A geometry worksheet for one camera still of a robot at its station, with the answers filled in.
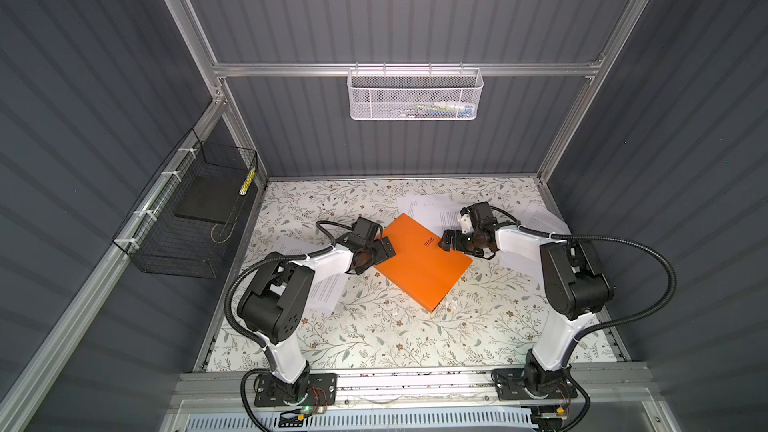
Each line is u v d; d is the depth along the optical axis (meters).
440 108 0.92
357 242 0.75
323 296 0.89
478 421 0.77
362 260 0.72
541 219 1.08
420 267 0.96
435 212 1.11
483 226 0.79
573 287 0.50
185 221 0.73
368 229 0.77
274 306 0.48
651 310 0.47
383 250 0.86
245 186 0.81
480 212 0.81
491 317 0.85
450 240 0.89
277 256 0.53
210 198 0.77
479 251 0.85
